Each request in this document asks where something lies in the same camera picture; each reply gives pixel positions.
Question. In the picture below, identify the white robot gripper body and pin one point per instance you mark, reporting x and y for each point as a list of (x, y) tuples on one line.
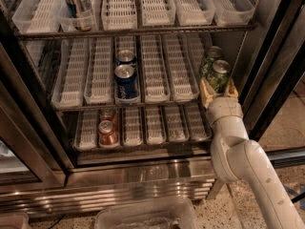
[(224, 108)]

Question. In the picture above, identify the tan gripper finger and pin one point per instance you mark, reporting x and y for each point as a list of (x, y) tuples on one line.
[(207, 93), (230, 90)]

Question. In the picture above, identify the green soda can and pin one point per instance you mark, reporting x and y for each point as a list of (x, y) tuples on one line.
[(210, 55), (218, 75)]

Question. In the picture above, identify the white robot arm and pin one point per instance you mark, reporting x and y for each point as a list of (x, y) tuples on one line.
[(235, 156)]

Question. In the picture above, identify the fridge glass door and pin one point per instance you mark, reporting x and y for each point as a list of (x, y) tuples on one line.
[(270, 62)]

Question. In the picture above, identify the front blue soda can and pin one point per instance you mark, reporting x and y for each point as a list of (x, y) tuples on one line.
[(125, 76)]

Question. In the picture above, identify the blue soda can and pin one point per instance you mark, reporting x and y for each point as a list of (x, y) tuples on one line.
[(125, 76), (125, 57)]

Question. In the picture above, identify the rear blue soda can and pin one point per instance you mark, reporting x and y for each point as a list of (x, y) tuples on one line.
[(125, 57)]

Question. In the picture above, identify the rear red soda can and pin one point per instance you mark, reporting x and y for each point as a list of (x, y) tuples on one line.
[(109, 115)]

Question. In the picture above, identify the red soda can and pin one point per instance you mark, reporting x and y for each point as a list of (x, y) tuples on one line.
[(109, 115), (107, 134)]

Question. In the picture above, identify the stainless steel fridge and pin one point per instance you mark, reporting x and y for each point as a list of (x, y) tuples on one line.
[(51, 162)]

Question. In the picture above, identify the front red soda can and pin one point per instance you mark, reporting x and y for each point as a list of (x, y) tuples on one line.
[(107, 134)]

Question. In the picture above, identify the clear tray holding tall can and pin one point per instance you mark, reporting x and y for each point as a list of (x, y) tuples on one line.
[(77, 19)]

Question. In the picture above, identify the tall silver blue can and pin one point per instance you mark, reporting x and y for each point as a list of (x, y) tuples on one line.
[(79, 4)]

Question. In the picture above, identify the clear tray holding green cans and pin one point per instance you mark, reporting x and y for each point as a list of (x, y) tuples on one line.
[(197, 44)]

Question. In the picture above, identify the clear tray holding blue cans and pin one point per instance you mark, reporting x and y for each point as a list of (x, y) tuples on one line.
[(126, 43)]

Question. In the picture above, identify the clear plastic bin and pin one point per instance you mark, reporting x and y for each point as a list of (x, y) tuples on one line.
[(157, 213)]

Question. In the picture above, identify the clear tray holding red cans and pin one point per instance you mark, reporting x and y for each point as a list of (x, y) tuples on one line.
[(108, 128)]

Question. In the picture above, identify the black tripod leg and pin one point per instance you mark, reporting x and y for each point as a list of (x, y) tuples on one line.
[(298, 198)]

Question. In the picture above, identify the small clear container corner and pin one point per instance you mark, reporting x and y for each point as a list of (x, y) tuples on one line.
[(14, 221)]

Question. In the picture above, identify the middle wire shelf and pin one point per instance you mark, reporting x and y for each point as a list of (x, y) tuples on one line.
[(116, 105)]

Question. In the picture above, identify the wire shelf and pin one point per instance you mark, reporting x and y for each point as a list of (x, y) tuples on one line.
[(116, 105), (137, 32)]

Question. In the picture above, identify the top wire shelf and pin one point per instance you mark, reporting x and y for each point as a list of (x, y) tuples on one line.
[(137, 32)]

